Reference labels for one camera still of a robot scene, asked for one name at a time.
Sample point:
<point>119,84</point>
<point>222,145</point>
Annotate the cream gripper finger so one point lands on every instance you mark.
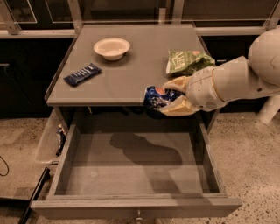
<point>180,107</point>
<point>178,84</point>

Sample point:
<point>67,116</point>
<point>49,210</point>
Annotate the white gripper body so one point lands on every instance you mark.
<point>201,88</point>

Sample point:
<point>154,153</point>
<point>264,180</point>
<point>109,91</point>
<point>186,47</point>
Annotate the blue pepsi can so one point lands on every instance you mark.
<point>158,97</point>

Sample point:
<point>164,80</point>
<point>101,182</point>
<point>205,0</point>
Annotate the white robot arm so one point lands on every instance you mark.
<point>251,77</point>

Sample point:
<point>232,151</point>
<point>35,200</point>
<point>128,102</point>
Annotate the grey cabinet counter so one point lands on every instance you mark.
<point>122,82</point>

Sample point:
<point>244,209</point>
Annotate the open grey top drawer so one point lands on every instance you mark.
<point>114,164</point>

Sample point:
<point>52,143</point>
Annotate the metal drawer knob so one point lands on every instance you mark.
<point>139,219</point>

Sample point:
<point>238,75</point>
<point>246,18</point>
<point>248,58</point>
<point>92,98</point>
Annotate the green chip bag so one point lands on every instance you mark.
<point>187,62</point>

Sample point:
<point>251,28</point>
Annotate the white paper bowl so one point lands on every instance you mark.
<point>112,48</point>

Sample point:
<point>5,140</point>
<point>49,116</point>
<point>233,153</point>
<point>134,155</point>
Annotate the blue snack bar wrapper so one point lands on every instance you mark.
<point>84,74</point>

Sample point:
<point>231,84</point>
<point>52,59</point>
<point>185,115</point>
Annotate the black pole on floor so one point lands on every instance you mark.
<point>27,210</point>

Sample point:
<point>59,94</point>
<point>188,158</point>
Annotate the metal window frame rail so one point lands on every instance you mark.
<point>207,17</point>

